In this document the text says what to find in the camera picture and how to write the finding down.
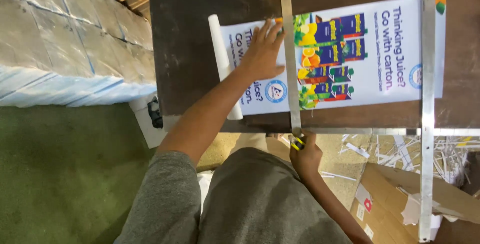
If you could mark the yellow black utility knife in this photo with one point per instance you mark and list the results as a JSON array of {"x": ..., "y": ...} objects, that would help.
[{"x": 297, "y": 144}]

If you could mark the person's grey shirt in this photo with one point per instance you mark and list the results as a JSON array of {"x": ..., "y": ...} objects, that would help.
[{"x": 165, "y": 202}]

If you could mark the long steel ruler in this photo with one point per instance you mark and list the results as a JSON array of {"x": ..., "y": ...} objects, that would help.
[{"x": 290, "y": 60}]

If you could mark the white plastic container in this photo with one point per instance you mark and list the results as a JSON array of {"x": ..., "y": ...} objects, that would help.
[{"x": 144, "y": 133}]

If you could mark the white plastic sheet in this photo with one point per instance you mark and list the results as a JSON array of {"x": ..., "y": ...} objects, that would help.
[{"x": 204, "y": 187}]

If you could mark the person's left hand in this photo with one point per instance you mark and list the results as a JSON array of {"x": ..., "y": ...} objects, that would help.
[{"x": 260, "y": 58}]

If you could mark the person's leg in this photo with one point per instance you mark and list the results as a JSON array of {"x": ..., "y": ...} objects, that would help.
[{"x": 258, "y": 144}]

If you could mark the person's right hand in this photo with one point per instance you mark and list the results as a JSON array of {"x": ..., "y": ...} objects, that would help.
[{"x": 308, "y": 158}]

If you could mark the person's grey shorts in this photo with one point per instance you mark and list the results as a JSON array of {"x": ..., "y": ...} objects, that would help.
[{"x": 262, "y": 199}]

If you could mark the white printed poster roll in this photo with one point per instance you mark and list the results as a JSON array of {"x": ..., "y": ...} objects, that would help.
[{"x": 382, "y": 56}]

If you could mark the white paper scrap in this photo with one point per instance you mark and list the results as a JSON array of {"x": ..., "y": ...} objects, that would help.
[{"x": 412, "y": 210}]

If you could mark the brown cardboard box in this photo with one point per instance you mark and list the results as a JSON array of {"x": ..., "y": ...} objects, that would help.
[{"x": 386, "y": 199}]

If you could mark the black cloth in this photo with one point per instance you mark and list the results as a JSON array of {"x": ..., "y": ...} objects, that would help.
[{"x": 155, "y": 113}]

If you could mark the long steel bar with holes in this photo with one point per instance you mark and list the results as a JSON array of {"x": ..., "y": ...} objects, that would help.
[{"x": 427, "y": 124}]

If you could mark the pile of white paper strips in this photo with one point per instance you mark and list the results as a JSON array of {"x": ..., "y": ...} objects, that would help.
[{"x": 397, "y": 150}]

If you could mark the person's right fingers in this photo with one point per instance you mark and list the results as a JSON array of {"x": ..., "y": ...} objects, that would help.
[{"x": 308, "y": 140}]

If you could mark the stack of plastic-wrapped packs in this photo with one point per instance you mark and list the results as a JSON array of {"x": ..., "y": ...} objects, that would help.
[{"x": 63, "y": 38}]

